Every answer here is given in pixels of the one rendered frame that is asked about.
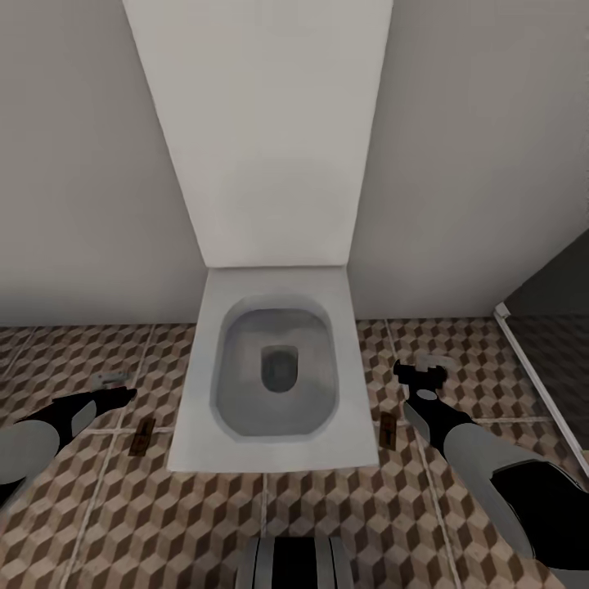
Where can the robot trunk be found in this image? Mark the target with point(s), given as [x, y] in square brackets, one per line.
[294, 563]

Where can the toilet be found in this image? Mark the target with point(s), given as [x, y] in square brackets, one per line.
[267, 108]

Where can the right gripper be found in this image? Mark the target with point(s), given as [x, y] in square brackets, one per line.
[436, 375]

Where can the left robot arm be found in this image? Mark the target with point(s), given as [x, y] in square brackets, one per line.
[28, 446]

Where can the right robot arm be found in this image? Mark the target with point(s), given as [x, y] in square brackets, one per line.
[540, 510]

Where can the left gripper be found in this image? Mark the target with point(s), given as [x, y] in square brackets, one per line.
[115, 398]

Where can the mousetrap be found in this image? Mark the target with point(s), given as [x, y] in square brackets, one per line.
[142, 437]
[388, 428]

